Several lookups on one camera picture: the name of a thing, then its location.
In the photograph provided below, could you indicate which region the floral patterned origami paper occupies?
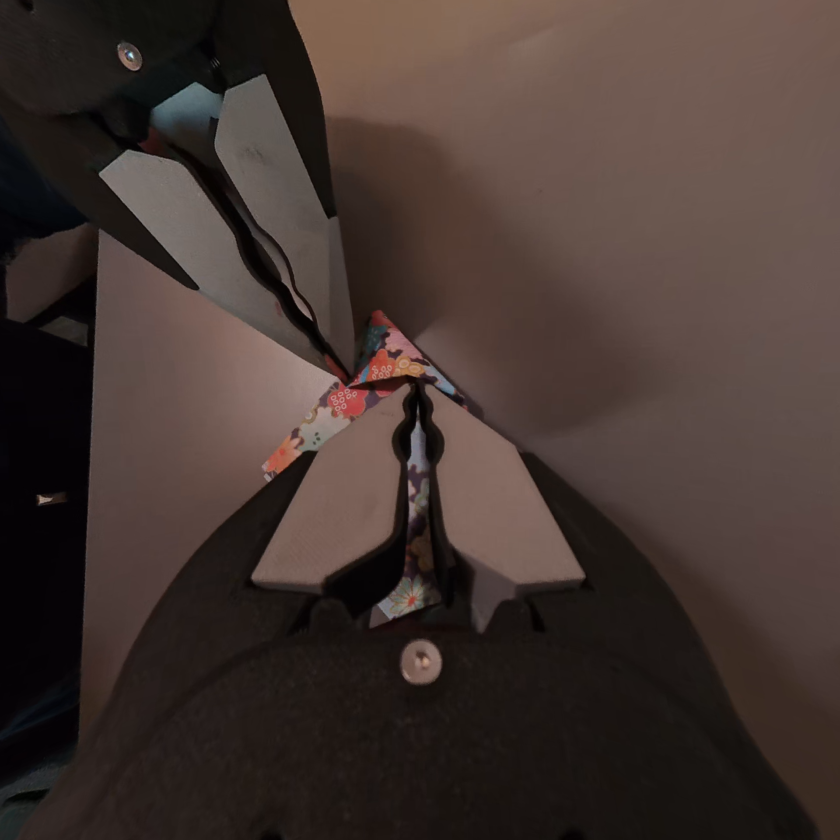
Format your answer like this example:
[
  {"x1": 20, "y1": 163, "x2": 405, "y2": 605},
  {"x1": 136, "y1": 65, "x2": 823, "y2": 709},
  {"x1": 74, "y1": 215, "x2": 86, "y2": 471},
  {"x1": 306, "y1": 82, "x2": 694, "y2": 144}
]
[{"x1": 261, "y1": 310, "x2": 483, "y2": 621}]

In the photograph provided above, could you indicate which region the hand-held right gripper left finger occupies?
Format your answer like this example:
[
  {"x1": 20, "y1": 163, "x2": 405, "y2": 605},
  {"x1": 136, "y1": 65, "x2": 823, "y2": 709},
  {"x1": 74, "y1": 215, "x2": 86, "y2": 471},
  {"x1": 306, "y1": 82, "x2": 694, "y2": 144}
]
[{"x1": 251, "y1": 384, "x2": 416, "y2": 619}]

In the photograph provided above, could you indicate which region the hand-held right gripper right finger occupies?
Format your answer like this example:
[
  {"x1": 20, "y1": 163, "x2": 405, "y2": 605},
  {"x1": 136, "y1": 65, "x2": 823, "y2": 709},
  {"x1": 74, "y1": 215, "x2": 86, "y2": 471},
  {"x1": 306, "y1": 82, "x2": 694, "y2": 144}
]
[{"x1": 420, "y1": 384, "x2": 587, "y2": 634}]

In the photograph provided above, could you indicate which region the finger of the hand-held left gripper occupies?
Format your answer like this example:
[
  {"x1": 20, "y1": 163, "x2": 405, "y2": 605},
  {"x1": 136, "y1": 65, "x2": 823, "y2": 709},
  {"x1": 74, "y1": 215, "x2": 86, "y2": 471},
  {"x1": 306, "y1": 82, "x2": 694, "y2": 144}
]
[
  {"x1": 98, "y1": 150, "x2": 347, "y2": 383},
  {"x1": 213, "y1": 73, "x2": 358, "y2": 382}
]

